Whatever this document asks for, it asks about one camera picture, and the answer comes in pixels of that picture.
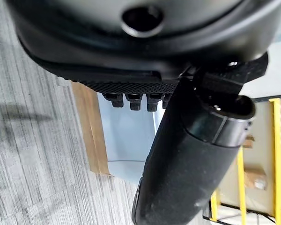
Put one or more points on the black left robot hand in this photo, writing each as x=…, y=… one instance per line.
x=173, y=150

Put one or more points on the pale blue plastic box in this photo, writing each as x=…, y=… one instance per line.
x=126, y=140

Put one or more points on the brown cardboard box with label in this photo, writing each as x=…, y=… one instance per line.
x=255, y=177

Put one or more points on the yellow metal shelf rack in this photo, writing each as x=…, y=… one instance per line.
x=276, y=150

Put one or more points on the brown cardboard panel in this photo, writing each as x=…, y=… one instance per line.
x=91, y=126

